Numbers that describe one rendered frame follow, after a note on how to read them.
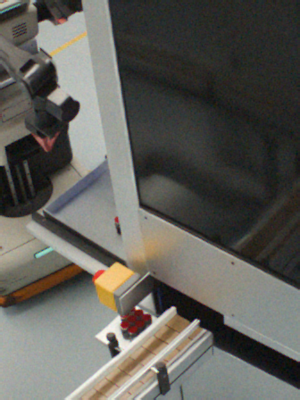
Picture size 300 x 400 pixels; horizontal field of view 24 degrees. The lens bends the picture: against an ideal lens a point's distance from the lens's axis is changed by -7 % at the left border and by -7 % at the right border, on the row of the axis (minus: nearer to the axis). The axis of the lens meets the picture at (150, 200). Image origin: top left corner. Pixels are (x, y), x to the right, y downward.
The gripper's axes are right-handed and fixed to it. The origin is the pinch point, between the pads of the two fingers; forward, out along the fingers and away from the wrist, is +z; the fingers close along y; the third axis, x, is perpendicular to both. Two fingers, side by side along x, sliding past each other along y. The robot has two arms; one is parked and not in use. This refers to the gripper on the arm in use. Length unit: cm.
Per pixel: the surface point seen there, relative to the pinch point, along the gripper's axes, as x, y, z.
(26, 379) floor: -21, -12, 112
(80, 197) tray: 6.6, 3.1, 20.7
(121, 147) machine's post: -11.4, 36.1, -30.1
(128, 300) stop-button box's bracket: -18.3, 43.0, 3.1
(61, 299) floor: 20, -31, 115
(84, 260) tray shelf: -8.6, 19.5, 18.7
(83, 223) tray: 0.2, 10.6, 19.7
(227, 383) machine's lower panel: -10, 67, 27
